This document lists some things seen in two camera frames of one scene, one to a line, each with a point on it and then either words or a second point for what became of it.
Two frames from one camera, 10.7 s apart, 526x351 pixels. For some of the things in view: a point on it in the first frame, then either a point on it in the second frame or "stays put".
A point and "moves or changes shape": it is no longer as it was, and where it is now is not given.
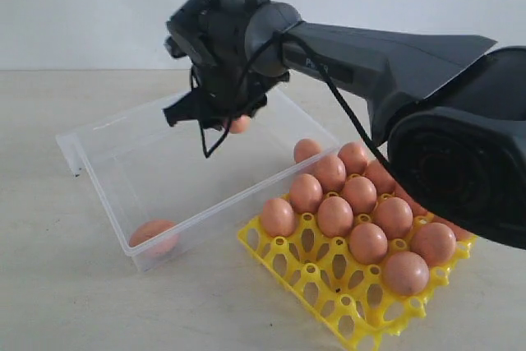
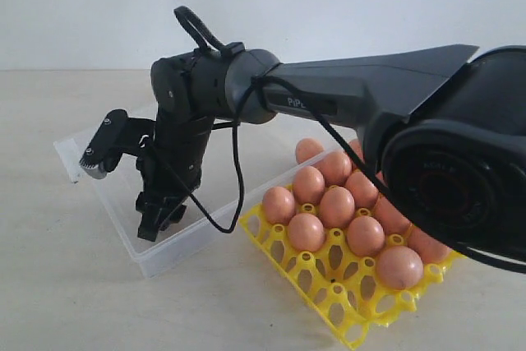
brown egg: (434, 242) stays put
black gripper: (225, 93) to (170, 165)
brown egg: (394, 216) stays put
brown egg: (305, 148) stays put
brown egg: (241, 126) moves or changes shape
